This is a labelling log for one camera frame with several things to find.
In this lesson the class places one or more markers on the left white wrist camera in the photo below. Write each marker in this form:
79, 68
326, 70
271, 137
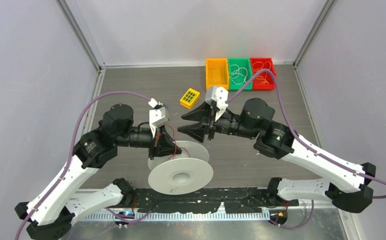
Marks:
158, 116

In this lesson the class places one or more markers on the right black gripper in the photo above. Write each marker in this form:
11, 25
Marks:
205, 115

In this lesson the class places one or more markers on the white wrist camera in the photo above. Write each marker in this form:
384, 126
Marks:
158, 116
217, 96

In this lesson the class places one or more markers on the slotted cable duct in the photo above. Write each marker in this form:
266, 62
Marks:
105, 216

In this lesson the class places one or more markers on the grey cable spool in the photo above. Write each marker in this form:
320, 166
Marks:
183, 173

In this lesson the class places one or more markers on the orange bin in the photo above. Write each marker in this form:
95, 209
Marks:
216, 71

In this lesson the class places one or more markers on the red bin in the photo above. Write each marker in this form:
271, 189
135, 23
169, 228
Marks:
264, 81

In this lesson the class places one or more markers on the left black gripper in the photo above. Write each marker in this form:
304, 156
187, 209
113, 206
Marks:
166, 144

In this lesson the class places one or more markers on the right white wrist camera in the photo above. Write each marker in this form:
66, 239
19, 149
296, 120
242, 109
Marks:
217, 96

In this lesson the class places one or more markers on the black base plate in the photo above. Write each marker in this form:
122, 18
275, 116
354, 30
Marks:
206, 200

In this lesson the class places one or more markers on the left aluminium frame post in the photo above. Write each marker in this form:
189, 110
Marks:
67, 8

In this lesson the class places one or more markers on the yellow toy brick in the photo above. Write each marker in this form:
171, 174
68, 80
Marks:
189, 98

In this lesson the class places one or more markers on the green bin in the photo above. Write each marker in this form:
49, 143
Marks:
239, 72

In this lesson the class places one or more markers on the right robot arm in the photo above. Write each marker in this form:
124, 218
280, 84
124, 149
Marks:
339, 182

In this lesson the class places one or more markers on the aluminium frame post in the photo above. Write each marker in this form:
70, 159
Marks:
323, 14
67, 8

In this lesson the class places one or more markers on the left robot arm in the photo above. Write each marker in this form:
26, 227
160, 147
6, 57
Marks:
52, 214

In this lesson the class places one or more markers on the right aluminium frame post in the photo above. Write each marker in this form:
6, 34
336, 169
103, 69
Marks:
323, 14

